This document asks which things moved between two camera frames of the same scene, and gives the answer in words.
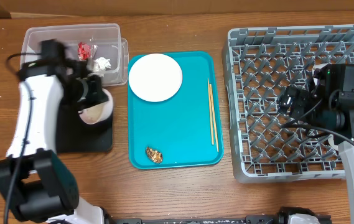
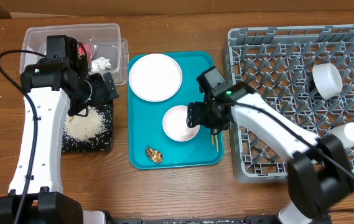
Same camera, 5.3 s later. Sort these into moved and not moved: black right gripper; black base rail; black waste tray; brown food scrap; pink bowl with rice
Moved: pink bowl with rice; black right gripper
Not moved: black base rail; black waste tray; brown food scrap
